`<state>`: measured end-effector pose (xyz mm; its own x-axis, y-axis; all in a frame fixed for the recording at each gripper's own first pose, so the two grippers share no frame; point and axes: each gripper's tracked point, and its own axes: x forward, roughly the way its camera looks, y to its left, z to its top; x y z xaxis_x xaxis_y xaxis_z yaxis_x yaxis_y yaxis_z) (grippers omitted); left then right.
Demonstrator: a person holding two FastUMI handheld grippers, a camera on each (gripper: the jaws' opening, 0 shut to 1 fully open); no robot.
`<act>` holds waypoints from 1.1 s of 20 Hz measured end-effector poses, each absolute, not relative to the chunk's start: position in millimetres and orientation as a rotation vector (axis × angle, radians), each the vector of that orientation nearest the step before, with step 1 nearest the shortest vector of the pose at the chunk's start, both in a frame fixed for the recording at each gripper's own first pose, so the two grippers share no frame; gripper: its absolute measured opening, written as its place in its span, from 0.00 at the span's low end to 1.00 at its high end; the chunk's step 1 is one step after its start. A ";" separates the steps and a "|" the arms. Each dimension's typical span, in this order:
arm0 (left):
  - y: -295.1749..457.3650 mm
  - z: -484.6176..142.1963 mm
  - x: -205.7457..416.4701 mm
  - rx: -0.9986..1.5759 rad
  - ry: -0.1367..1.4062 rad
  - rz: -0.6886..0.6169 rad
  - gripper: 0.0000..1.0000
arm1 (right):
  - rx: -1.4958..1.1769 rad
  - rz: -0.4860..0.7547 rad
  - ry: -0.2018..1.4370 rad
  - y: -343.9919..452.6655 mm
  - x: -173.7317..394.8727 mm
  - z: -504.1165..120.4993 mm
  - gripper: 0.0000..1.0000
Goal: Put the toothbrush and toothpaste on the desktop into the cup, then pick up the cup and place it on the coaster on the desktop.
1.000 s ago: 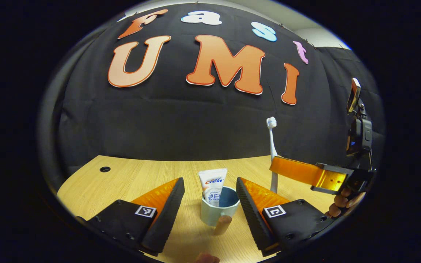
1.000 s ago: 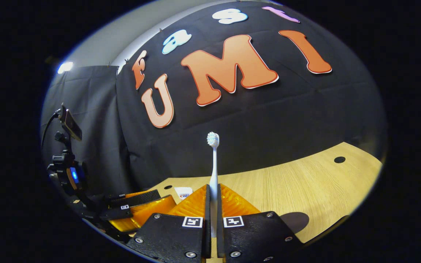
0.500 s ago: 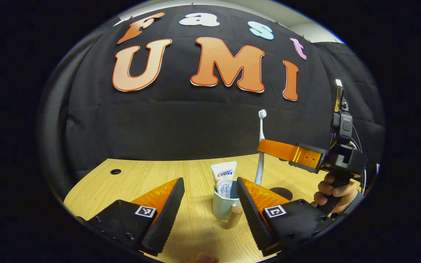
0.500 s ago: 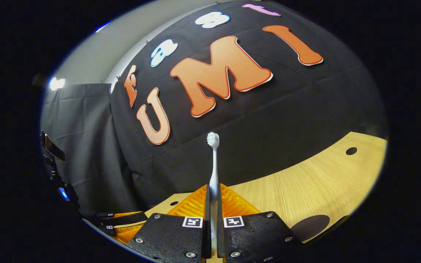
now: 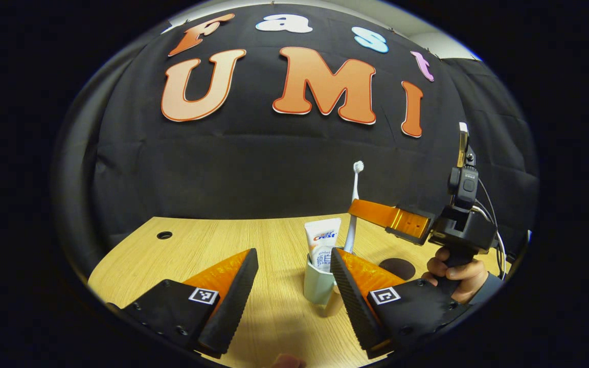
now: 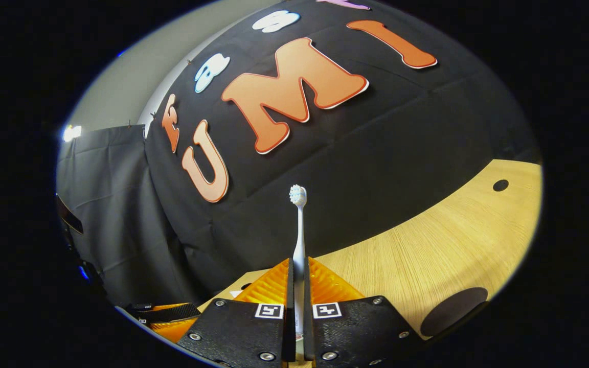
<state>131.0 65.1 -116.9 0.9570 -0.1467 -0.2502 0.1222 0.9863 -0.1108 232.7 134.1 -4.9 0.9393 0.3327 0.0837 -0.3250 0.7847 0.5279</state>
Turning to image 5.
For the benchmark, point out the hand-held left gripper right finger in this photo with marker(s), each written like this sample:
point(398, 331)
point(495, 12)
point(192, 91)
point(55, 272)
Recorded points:
point(350, 301)

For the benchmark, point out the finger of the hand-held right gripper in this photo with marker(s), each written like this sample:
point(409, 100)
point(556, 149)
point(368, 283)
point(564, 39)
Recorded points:
point(407, 222)

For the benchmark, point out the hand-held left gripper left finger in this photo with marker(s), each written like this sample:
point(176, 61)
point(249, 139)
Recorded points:
point(235, 296)

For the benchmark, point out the round dark brown coaster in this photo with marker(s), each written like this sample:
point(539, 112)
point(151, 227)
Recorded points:
point(399, 267)

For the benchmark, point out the white toothbrush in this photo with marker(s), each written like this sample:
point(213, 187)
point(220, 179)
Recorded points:
point(354, 204)

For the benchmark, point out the white toothpaste tube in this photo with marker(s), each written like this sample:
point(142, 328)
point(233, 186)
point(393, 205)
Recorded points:
point(322, 240)

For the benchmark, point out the wooden desktop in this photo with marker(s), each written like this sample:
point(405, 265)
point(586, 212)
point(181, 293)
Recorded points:
point(274, 240)

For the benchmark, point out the black backdrop cloth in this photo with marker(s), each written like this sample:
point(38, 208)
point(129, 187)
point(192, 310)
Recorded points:
point(274, 168)

